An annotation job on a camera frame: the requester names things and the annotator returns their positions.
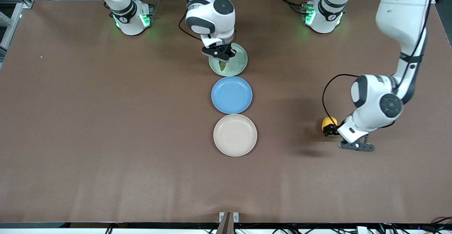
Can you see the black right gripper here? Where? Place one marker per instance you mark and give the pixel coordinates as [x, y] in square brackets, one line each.
[228, 51]

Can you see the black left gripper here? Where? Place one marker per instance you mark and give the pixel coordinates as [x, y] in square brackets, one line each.
[331, 129]

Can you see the yellow lemon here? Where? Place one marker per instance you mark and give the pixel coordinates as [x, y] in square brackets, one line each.
[328, 121]

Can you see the green lettuce leaf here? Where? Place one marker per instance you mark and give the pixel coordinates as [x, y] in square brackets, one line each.
[223, 67]

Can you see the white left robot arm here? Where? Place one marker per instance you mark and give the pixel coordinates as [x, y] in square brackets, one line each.
[399, 15]

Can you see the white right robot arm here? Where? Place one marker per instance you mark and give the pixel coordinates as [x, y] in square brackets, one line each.
[212, 15]

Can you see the light green round plate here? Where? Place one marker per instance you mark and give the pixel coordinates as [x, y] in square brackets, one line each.
[238, 63]

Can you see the blue round plate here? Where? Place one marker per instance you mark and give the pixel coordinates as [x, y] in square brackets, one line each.
[231, 95]

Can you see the beige round plate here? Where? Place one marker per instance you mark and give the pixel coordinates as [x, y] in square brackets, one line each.
[235, 135]

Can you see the metal table edge bracket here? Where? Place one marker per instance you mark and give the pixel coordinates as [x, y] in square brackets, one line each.
[229, 221]

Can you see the silver aluminium frame post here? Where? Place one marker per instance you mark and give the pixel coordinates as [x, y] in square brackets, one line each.
[12, 25]

